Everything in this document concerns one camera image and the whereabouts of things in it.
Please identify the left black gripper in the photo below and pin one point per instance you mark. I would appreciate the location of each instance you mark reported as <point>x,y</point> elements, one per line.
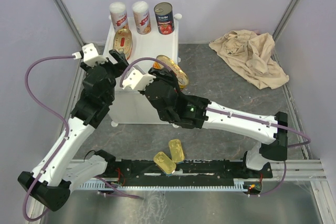
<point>118,67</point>

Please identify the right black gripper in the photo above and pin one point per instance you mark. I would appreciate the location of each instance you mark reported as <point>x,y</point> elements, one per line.
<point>164,76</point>

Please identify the red green tin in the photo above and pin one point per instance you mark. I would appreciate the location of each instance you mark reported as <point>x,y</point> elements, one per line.
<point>123,42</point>

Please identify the red yellow tin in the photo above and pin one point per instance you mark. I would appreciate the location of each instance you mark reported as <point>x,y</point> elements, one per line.
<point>182,77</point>

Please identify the white plastic cube cabinet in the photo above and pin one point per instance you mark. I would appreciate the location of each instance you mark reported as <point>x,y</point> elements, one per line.
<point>130,106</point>

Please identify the red white tall can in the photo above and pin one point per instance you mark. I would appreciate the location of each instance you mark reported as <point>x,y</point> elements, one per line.
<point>118,14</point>

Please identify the orange label white-lid can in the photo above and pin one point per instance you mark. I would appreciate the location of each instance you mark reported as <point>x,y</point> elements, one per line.
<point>142,17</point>

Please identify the gold tin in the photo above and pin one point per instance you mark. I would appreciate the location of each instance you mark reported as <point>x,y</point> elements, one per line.
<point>176,150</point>
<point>164,163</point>

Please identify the dark blue food can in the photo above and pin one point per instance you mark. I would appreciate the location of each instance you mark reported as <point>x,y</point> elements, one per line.
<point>164,18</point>

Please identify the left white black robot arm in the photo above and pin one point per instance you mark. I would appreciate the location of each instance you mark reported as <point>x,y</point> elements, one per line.
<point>50,182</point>

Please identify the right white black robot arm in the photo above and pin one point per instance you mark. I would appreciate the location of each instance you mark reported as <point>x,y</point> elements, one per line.
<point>192,112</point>

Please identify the beige crumpled cloth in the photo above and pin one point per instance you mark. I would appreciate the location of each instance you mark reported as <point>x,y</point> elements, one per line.
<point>249,55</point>

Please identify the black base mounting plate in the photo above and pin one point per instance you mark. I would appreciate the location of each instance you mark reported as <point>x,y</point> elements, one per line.
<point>171,180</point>

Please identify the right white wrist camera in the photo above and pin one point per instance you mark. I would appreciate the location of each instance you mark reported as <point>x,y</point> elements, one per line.
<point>137,80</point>

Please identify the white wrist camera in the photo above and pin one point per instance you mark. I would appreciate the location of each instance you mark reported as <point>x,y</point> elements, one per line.
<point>90,56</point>
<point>137,80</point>

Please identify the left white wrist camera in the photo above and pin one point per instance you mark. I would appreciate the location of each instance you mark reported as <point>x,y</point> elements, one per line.
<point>90,56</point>

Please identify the aluminium frame rail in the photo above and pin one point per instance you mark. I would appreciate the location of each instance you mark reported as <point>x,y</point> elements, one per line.
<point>225,169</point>

